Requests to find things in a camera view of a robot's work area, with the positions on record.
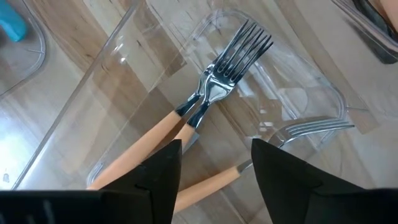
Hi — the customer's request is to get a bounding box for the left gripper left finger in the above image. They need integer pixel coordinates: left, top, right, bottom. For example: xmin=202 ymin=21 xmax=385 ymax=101
xmin=0 ymin=139 xmax=182 ymax=224

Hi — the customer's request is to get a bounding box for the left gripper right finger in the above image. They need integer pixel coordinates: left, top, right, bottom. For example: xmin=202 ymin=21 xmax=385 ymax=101
xmin=251 ymin=139 xmax=398 ymax=224

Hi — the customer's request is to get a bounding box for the wooden utensil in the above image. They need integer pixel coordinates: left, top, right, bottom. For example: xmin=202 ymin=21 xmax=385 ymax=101
xmin=173 ymin=117 xmax=356 ymax=215

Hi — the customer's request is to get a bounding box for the teal-handled metal spoon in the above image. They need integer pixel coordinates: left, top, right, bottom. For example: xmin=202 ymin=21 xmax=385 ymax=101
xmin=0 ymin=0 xmax=28 ymax=43

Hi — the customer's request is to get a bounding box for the clear plastic bin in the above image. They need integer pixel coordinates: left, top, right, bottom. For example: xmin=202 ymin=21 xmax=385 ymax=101
xmin=12 ymin=0 xmax=382 ymax=224
xmin=0 ymin=0 xmax=47 ymax=97

